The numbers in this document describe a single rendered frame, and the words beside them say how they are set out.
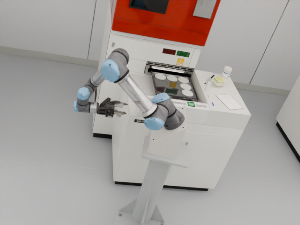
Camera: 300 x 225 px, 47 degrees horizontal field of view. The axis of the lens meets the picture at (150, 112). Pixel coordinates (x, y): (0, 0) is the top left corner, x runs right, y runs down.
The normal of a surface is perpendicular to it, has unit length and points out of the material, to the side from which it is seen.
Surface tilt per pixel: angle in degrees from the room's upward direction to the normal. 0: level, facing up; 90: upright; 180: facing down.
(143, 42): 90
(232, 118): 90
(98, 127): 90
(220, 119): 90
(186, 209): 0
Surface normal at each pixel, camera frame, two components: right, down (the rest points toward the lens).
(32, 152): 0.23, -0.79
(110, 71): -0.41, 0.56
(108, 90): 0.11, 0.60
